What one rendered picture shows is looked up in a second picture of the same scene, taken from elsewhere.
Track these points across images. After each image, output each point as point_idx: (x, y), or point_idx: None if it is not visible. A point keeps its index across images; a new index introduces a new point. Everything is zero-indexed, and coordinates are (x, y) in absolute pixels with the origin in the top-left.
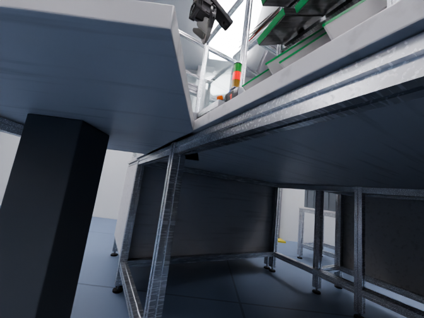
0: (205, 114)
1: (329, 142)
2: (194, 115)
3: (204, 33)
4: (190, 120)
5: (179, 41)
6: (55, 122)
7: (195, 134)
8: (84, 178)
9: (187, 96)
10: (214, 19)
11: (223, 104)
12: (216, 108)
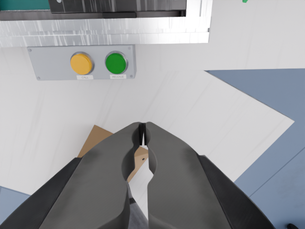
0: (227, 69)
1: None
2: (133, 49)
3: (130, 173)
4: (222, 79)
5: (283, 114)
6: None
7: None
8: None
9: (250, 96)
10: (259, 212)
11: (258, 68)
12: (246, 69)
